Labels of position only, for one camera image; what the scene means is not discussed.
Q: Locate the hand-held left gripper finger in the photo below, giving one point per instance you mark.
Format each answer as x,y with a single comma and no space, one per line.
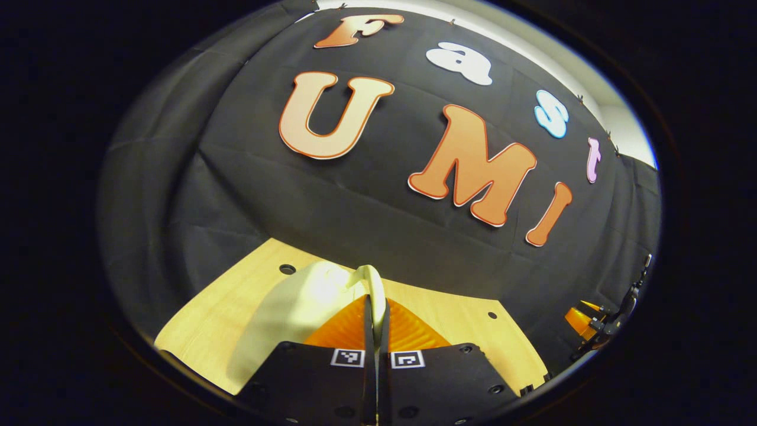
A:
383,378
370,367

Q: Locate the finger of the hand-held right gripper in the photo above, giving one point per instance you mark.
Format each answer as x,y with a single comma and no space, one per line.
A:
593,308
582,324

